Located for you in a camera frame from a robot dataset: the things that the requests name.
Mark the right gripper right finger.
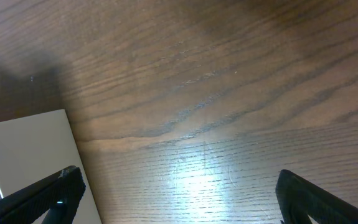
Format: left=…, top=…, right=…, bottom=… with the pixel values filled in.
left=275, top=169, right=358, bottom=224

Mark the white box pink interior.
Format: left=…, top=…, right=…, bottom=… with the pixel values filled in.
left=0, top=110, right=101, bottom=224

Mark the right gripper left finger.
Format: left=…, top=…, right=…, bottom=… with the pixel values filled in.
left=0, top=166, right=86, bottom=224

